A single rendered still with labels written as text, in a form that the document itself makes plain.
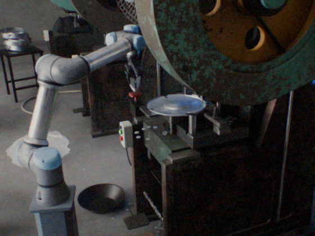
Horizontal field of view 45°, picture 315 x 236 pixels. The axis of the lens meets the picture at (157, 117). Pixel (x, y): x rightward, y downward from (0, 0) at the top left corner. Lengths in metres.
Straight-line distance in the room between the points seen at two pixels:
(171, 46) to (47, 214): 0.96
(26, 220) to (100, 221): 0.46
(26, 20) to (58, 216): 6.74
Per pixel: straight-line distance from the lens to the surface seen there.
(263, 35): 1.55
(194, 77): 1.32
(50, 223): 1.83
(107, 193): 2.60
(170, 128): 1.86
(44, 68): 1.77
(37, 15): 8.28
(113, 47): 1.81
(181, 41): 1.27
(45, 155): 1.72
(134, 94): 2.11
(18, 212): 2.62
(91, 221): 2.41
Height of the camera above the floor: 1.44
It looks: 22 degrees down
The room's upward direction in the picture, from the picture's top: 2 degrees counter-clockwise
